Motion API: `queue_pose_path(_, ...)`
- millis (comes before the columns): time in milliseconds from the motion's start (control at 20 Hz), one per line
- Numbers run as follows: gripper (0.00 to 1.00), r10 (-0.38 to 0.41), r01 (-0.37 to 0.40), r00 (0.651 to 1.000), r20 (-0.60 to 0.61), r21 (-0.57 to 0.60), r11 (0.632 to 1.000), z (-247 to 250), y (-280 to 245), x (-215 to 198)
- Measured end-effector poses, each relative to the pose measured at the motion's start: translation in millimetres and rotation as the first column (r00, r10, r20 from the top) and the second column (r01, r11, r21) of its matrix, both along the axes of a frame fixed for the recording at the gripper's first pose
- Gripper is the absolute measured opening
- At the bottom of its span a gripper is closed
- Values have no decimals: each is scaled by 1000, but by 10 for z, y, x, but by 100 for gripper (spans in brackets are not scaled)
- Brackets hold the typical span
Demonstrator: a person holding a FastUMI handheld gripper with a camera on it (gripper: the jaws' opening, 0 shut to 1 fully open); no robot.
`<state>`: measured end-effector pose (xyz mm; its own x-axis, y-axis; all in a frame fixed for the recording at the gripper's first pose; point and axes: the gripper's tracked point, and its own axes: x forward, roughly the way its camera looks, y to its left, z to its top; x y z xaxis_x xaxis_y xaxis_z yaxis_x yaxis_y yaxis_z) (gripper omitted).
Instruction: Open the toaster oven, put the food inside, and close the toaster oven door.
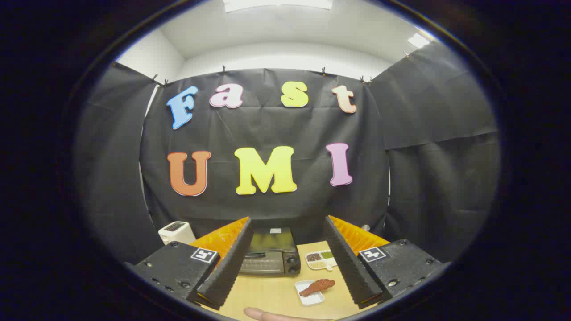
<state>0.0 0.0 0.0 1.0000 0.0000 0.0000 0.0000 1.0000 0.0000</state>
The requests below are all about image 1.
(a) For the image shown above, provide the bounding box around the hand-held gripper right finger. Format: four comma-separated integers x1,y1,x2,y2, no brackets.
323,215,451,309

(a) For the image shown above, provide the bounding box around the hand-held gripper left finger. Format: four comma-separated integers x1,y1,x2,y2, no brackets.
125,217,255,311

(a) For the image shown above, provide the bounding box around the brown roasted meat piece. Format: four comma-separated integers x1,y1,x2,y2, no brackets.
299,279,335,297

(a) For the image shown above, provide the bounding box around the black toaster oven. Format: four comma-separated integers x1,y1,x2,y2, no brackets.
239,227,302,277

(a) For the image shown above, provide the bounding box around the white bread toaster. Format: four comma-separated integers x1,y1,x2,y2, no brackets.
158,221,197,245

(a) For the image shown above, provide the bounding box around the white divided condiment dish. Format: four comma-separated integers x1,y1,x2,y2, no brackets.
305,251,338,271

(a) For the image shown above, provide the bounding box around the white rectangular tray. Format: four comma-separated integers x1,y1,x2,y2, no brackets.
294,280,325,307

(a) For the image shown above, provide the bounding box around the ceiling light panel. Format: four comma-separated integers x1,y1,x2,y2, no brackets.
407,33,431,49
223,0,334,12

